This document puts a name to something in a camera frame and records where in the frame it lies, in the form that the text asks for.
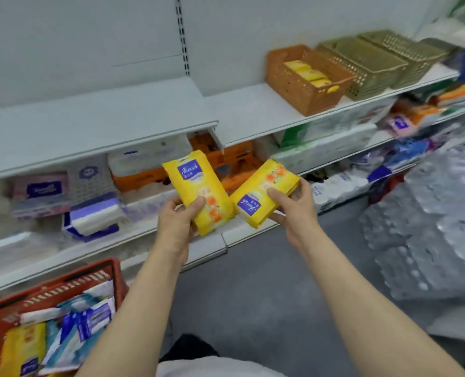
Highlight green and white tissue pack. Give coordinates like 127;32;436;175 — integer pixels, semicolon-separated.
255;96;398;173

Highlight purple and white tissue pack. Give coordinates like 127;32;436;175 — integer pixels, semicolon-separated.
69;192;129;237

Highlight white wrapped paper pack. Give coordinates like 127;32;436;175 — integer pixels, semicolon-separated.
107;133;194;177

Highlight olive plastic basket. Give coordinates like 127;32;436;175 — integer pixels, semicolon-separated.
317;37;409;102
357;30;450;90

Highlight white purple dotted tissue pack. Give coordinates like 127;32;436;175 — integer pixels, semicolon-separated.
67;154;117;205

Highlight pile of wipe packets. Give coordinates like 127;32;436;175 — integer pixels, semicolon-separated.
0;280;117;377

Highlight orange white tissue pack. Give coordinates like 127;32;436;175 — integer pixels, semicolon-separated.
391;99;445;126

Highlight red pack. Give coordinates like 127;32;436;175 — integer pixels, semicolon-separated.
367;172;408;207

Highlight white shirt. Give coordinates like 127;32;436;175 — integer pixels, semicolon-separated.
155;356;288;377

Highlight large white paper roll pack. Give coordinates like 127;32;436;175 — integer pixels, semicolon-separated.
0;180;60;271

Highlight person's right forearm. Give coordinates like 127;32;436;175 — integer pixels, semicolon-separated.
301;227;465;377

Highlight pack of clear bottles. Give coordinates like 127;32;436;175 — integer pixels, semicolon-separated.
360;147;465;301

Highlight white bag blue print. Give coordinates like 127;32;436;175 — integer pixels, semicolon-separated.
310;170;371;213

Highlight row of blue packs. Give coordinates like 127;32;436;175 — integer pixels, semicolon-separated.
385;137;433;169

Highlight orange white paper roll pack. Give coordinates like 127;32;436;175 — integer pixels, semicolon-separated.
110;164;194;205

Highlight pink tissue pack blue label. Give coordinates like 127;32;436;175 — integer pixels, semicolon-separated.
12;172;72;220

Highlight orange plastic basket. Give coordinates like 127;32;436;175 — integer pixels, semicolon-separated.
265;44;357;117

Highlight person's left hand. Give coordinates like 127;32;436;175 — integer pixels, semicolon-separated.
155;195;206;268

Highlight person's left forearm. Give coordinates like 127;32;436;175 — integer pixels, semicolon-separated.
75;251;186;377

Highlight black trousers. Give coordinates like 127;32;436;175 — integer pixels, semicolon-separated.
160;334;219;364

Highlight person's right hand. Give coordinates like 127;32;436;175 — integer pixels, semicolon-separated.
266;178;324;252

